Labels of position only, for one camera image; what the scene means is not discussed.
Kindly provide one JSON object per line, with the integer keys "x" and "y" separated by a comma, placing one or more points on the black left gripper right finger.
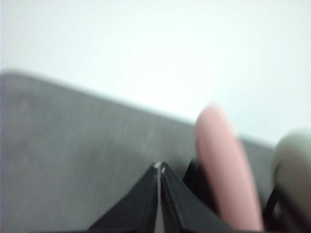
{"x": 179, "y": 211}

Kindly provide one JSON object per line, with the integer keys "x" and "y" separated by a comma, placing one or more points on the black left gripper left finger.
{"x": 138, "y": 208}

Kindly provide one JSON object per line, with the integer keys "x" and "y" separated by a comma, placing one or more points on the pink plate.
{"x": 226, "y": 170}

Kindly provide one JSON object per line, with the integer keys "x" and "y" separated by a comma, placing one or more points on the green plate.
{"x": 294, "y": 165}

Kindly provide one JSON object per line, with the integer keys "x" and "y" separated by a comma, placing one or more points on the black dish rack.
{"x": 194, "y": 176}

